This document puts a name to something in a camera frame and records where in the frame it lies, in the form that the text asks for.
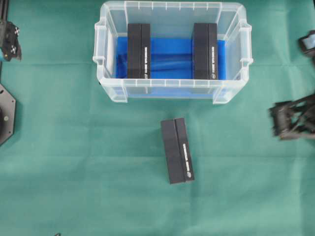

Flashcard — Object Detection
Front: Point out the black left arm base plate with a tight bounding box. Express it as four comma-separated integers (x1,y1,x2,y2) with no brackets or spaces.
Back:
0,85,16,145

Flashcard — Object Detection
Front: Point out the green table cloth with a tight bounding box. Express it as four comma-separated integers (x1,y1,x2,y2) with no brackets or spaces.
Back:
0,0,315,236

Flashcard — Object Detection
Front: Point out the blue liner sheet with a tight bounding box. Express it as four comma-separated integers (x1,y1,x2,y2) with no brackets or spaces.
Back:
115,36,228,98

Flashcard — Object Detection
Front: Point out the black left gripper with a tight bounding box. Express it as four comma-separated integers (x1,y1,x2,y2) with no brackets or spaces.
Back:
0,21,22,61

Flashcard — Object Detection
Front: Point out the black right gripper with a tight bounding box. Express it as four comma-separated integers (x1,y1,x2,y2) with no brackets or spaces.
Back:
268,94,315,140

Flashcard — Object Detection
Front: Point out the clear plastic storage case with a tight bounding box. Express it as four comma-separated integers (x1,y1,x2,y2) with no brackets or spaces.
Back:
93,1,253,104

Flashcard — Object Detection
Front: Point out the black camera box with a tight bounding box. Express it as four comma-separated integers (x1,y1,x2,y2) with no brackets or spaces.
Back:
161,118,194,184
192,23,219,80
127,24,151,79

